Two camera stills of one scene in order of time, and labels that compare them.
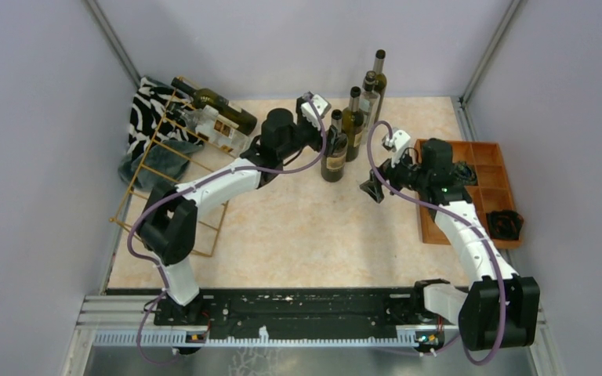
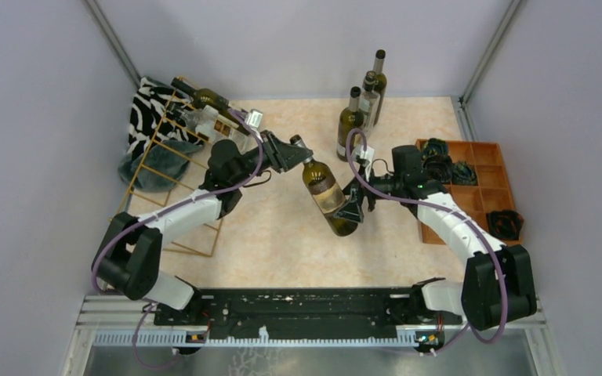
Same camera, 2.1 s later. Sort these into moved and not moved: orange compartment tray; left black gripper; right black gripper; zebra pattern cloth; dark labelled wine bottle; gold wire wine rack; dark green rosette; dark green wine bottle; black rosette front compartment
Moved: left black gripper; right black gripper; dark labelled wine bottle
Not moved: orange compartment tray; zebra pattern cloth; black rosette front compartment; dark green rosette; dark green wine bottle; gold wire wine rack
